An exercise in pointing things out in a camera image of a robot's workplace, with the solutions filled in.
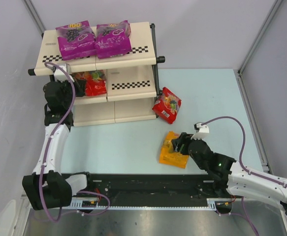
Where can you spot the red fruit candy bag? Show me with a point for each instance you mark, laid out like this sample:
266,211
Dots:
167,105
93,82

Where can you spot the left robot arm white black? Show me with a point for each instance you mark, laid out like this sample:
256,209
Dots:
46,187

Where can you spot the purple grape candy bag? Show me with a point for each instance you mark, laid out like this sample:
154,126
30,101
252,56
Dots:
76,40
113,40

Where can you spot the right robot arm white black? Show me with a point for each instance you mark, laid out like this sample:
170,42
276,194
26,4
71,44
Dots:
232,177

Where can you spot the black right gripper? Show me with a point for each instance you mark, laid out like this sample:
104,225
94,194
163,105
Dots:
180,143

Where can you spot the orange mango candy bag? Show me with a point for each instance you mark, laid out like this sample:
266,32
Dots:
168,156

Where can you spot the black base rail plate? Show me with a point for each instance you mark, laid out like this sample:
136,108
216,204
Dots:
151,192

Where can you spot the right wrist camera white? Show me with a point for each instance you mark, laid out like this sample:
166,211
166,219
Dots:
201,131

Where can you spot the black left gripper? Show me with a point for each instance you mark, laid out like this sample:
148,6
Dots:
74,86

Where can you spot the beige three-tier shelf rack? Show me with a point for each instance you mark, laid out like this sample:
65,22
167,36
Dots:
132,80

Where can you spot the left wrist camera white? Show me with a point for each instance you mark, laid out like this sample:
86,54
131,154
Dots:
62,70

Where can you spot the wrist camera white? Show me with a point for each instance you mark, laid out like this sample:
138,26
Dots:
62,70
201,131

